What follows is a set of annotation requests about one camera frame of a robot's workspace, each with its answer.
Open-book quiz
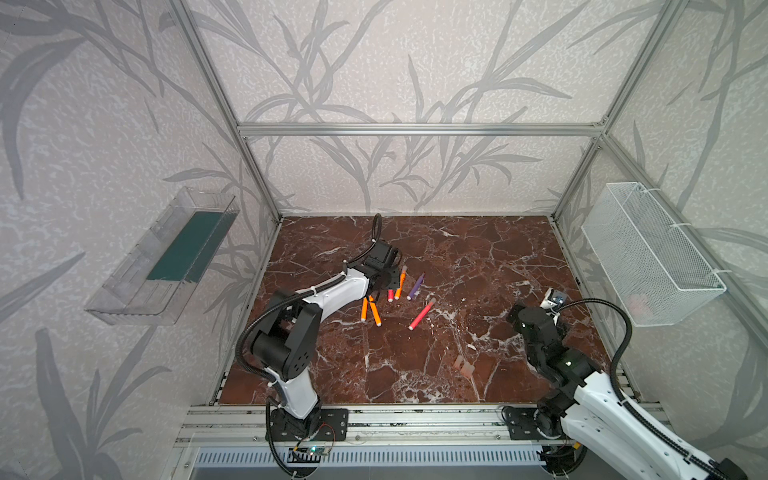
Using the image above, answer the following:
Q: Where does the orange highlighter marker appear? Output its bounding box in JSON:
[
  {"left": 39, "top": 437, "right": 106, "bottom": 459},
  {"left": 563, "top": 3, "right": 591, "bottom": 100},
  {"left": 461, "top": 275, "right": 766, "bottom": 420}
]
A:
[{"left": 394, "top": 266, "right": 408, "bottom": 300}]

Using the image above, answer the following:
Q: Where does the pink red marker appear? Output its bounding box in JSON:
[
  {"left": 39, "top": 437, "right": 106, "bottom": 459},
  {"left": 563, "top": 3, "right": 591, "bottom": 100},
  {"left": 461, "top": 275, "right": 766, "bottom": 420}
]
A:
[{"left": 408, "top": 298, "right": 436, "bottom": 331}]

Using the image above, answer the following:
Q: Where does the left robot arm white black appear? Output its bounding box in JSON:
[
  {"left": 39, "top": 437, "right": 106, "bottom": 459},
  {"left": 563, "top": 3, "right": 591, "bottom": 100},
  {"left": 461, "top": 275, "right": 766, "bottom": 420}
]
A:
[{"left": 235, "top": 240, "right": 400, "bottom": 440}]

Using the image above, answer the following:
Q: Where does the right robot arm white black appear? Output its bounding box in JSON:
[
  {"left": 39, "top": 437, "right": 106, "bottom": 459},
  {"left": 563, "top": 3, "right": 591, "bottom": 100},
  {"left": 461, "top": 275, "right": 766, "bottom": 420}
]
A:
[{"left": 507, "top": 299, "right": 747, "bottom": 479}]

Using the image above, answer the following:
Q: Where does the thin orange pen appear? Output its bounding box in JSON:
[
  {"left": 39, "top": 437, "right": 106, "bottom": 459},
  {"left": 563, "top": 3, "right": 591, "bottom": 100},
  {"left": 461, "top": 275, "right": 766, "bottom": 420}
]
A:
[
  {"left": 360, "top": 297, "right": 369, "bottom": 321},
  {"left": 368, "top": 295, "right": 382, "bottom": 327}
]

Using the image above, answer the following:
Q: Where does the purple marker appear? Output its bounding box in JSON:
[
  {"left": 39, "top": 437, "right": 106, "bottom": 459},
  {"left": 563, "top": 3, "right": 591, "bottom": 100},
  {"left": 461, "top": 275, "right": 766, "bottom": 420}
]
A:
[{"left": 407, "top": 273, "right": 425, "bottom": 300}]

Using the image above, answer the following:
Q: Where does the green circuit board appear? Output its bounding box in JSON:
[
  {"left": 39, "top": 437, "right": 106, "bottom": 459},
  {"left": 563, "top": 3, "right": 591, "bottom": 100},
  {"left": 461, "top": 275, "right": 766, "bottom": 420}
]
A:
[{"left": 290, "top": 445, "right": 333, "bottom": 463}]

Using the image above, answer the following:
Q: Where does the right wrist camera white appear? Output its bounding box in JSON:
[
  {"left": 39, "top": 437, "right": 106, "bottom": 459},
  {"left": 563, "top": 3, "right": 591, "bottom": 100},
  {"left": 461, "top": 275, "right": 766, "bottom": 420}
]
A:
[{"left": 540, "top": 288, "right": 567, "bottom": 310}]

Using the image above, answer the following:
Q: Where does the white wire mesh basket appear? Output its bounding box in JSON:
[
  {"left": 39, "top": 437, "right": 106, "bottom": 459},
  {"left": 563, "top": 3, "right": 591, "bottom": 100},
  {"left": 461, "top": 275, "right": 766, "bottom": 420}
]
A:
[{"left": 582, "top": 182, "right": 727, "bottom": 327}]

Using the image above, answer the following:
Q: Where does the aluminium frame horizontal bar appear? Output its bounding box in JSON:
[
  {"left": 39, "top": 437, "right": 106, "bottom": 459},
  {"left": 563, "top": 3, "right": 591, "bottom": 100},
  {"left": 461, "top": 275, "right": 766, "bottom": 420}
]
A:
[{"left": 237, "top": 123, "right": 602, "bottom": 138}]

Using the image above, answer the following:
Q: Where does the clear plastic wall bin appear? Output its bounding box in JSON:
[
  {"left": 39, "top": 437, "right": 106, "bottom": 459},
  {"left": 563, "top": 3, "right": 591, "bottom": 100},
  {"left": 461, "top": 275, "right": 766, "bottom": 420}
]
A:
[{"left": 85, "top": 187, "right": 240, "bottom": 326}]

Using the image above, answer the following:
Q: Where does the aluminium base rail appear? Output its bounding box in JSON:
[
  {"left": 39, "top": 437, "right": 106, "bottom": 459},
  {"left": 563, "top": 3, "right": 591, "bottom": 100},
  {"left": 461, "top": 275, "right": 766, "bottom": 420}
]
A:
[{"left": 173, "top": 404, "right": 563, "bottom": 478}]

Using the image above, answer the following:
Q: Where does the aluminium frame corner post left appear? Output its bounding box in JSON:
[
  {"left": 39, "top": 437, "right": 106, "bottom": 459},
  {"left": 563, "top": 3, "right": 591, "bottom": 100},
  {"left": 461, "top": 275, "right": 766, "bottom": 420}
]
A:
[{"left": 170, "top": 0, "right": 283, "bottom": 223}]

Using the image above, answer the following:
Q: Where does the aluminium frame corner post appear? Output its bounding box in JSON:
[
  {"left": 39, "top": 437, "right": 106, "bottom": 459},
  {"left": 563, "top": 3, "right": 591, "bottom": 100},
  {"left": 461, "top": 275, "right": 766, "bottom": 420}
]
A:
[
  {"left": 550, "top": 0, "right": 688, "bottom": 222},
  {"left": 170, "top": 0, "right": 283, "bottom": 223}
]

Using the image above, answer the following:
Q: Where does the aluminium frame corner post right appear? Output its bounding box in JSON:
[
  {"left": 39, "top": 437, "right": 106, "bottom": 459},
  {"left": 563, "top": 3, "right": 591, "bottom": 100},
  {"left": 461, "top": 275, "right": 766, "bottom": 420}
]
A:
[{"left": 550, "top": 0, "right": 688, "bottom": 222}]

